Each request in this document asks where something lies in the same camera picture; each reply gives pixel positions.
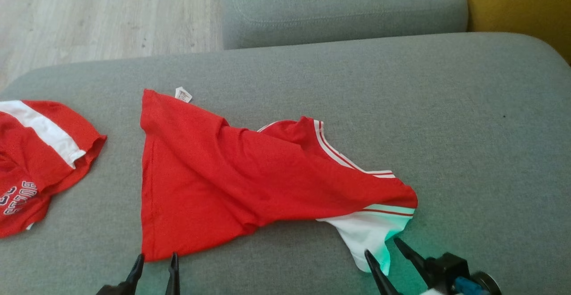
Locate grey fabric sofa cushion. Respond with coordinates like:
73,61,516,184
220,0,469,50

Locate red mesh basketball shorts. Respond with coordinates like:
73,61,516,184
0,100,108,238

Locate yellow cushion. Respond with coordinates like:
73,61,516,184
459,0,571,66

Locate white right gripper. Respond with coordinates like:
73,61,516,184
364,237,443,295

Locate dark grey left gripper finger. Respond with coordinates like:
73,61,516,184
165,253,180,295
120,253,145,295

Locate red and white basketball jersey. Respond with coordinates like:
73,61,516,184
140,87,419,276

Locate grey fabric sofa seat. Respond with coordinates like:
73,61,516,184
0,32,571,295

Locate blue right camera cable plug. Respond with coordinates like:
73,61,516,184
454,276,489,295

